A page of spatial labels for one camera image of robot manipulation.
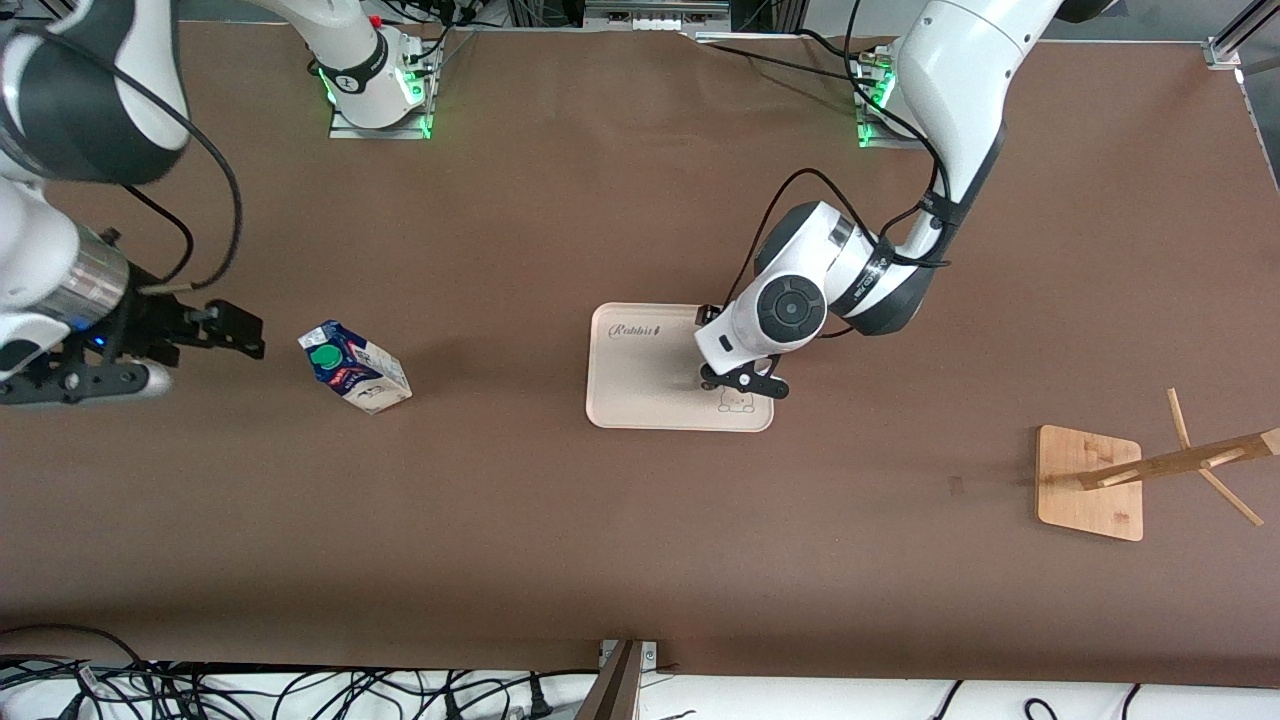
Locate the aluminium frame with white strip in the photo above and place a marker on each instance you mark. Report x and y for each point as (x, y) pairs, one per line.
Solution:
(655, 12)

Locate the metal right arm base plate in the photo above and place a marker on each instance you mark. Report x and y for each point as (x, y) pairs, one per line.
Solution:
(418, 118)

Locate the cream rabbit print tray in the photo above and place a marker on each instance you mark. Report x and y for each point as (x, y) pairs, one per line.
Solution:
(640, 380)

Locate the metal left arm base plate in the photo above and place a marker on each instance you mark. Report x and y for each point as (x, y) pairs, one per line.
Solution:
(872, 138)

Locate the aluminium corner profile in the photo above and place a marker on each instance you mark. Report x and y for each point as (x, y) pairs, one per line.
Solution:
(1222, 52)

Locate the blue white milk carton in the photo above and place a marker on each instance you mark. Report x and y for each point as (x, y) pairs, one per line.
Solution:
(355, 375)

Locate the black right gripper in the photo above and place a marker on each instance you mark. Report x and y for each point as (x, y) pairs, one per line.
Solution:
(150, 322)

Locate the metal camera stand beam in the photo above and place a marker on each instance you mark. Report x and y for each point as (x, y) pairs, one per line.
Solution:
(615, 690)

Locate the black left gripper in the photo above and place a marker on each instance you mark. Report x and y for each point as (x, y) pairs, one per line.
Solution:
(702, 316)

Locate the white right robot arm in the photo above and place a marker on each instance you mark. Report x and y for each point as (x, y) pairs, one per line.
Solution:
(90, 90)

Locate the wooden cup rack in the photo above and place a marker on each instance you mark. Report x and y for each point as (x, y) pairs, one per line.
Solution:
(1085, 500)

